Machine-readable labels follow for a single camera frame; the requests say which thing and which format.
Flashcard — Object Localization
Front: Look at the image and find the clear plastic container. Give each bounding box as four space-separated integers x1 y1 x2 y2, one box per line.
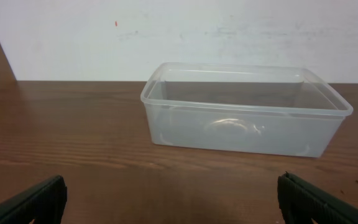
140 63 353 157

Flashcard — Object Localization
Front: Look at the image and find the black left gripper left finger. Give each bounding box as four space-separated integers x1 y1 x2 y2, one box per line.
0 175 67 224

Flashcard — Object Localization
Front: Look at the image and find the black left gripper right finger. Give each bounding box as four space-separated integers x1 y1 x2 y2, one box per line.
277 172 358 224

